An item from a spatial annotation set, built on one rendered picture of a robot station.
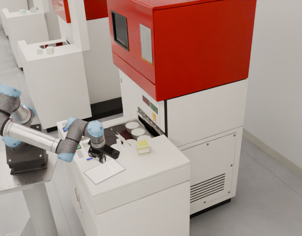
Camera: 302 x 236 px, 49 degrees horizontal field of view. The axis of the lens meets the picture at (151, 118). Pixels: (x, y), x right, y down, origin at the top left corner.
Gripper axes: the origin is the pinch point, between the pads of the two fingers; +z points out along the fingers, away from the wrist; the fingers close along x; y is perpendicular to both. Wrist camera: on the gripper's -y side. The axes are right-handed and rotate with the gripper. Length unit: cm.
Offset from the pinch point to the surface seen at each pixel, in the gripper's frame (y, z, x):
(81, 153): 21.8, 19.0, -10.0
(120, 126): 10, 39, -51
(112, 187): -8.9, 2.8, 12.1
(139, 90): 3, 22, -75
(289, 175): -146, 127, -102
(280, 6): -90, 9, -197
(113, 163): -2.4, 11.0, -5.7
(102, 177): -0.4, 6.3, 6.7
